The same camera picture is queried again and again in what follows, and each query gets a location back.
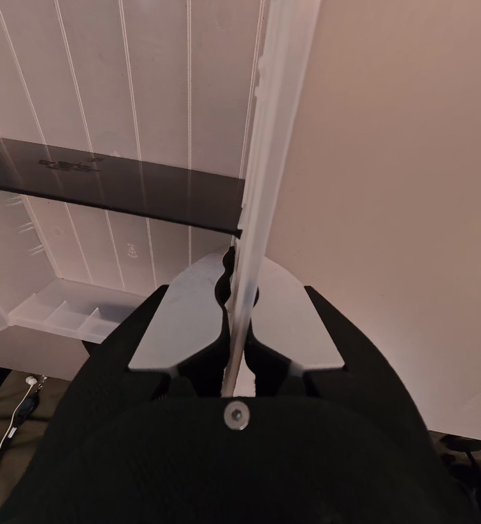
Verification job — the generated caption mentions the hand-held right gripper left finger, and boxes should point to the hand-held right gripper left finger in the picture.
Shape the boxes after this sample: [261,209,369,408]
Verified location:
[128,246,236,397]

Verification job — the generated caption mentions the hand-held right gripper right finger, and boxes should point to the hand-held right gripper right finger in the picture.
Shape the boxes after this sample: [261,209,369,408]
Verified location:
[244,257,345,397]

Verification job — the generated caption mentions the clear plastic bin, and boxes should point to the clear plastic bin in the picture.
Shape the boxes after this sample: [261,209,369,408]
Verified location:
[0,0,322,398]

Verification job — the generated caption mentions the black bin divider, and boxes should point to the black bin divider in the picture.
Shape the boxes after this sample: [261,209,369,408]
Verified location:
[0,135,246,237]

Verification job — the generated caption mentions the thin white cable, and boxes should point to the thin white cable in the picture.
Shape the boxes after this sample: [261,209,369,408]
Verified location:
[0,376,40,488]

